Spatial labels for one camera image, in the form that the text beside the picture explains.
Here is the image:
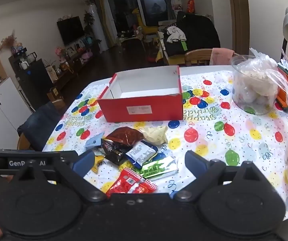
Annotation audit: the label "yellow minion lollipop packet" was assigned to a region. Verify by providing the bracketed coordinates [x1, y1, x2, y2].
[91, 156, 105, 174]

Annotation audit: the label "light blue snack packet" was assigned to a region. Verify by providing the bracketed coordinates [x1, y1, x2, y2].
[85, 132, 104, 150]

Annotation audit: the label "green wafer packet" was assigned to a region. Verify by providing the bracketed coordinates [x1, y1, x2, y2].
[134, 156, 178, 181]

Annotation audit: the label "black chocolate wedge packet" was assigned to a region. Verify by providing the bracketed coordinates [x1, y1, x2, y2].
[101, 139, 132, 165]

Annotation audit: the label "red snack packet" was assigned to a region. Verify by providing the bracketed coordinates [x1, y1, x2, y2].
[106, 168, 158, 197]

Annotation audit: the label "cream snack packet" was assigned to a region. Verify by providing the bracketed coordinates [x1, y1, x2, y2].
[141, 126, 168, 145]

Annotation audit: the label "blue white snack packet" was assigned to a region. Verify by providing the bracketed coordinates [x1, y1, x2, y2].
[125, 140, 158, 169]

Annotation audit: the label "balloon birthday tablecloth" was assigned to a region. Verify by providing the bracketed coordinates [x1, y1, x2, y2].
[43, 68, 288, 218]

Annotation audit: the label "dark jeans on chair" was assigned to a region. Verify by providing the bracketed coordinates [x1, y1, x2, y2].
[17, 100, 65, 151]

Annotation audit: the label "white cabinet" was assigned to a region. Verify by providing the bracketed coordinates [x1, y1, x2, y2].
[0, 78, 32, 150]

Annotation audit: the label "red cardboard box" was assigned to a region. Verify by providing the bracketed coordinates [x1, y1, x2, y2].
[97, 65, 183, 123]

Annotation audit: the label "dark side cabinet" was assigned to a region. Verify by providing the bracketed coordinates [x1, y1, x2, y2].
[9, 53, 53, 110]

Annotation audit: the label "clear plastic jar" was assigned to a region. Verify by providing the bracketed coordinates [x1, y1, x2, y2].
[231, 53, 278, 115]

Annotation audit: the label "wooden chair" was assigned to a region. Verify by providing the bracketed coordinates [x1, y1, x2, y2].
[185, 48, 238, 66]

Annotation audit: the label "clear plastic bag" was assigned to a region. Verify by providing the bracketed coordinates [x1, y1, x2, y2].
[249, 47, 288, 194]

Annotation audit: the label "pink cloth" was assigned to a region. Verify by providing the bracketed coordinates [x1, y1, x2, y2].
[210, 48, 235, 65]

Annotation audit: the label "black coat pile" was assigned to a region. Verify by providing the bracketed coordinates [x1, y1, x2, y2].
[164, 11, 221, 56]

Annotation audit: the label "wall television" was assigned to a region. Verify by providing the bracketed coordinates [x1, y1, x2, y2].
[57, 16, 85, 45]

